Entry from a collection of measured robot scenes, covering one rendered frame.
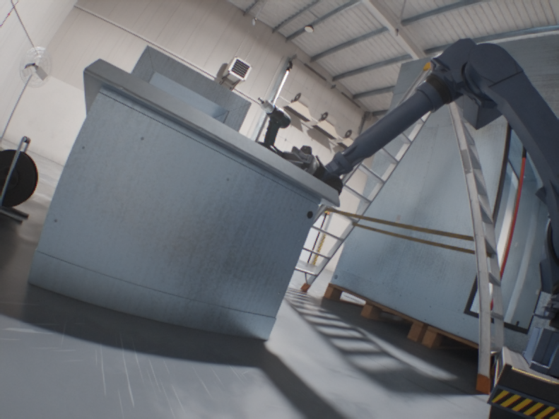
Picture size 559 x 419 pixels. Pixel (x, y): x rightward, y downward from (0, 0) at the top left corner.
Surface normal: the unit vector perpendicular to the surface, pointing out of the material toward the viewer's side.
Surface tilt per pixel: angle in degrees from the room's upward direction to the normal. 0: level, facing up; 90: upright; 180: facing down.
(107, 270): 90
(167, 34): 90
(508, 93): 83
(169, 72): 90
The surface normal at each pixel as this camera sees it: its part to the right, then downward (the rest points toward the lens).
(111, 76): 0.66, -0.23
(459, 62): -0.46, -0.27
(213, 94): 0.51, 0.11
